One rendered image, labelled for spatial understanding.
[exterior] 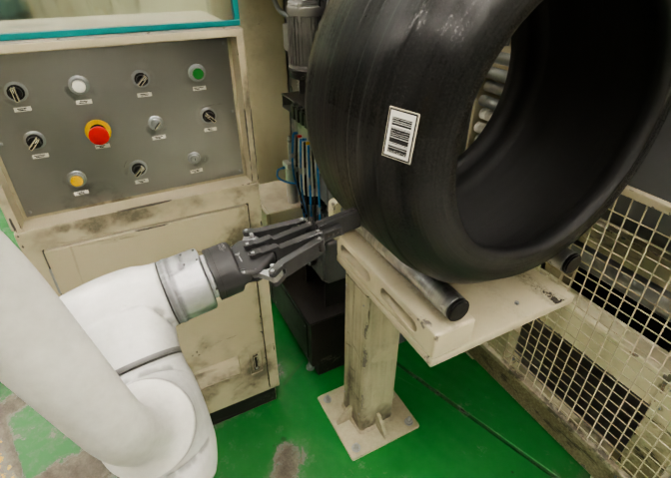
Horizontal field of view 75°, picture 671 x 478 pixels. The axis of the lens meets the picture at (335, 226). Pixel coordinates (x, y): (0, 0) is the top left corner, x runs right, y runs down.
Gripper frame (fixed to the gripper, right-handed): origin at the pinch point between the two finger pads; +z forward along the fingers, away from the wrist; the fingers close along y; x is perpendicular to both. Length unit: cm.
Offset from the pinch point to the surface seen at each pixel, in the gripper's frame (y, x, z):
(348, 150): -2.0, -12.5, 2.3
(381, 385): 26, 87, 18
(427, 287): -5.6, 15.9, 12.6
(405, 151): -11.8, -15.1, 4.8
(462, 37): -12.1, -26.1, 12.3
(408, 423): 21, 107, 25
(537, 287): -7, 30, 41
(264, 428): 43, 103, -20
